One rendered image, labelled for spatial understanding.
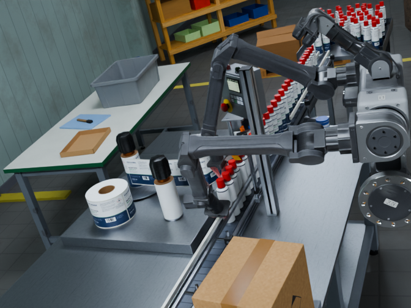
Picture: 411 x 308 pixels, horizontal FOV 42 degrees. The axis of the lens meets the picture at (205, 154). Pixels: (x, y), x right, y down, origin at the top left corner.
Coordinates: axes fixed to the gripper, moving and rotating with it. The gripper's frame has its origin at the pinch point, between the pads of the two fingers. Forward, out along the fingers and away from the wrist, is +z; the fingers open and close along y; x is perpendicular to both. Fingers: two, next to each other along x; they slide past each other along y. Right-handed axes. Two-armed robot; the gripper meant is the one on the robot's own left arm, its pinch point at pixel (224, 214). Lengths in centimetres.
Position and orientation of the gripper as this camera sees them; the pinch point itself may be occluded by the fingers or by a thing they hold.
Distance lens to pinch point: 225.6
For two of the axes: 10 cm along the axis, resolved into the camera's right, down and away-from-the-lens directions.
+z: 3.7, 4.1, 8.3
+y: -9.1, 0.0, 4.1
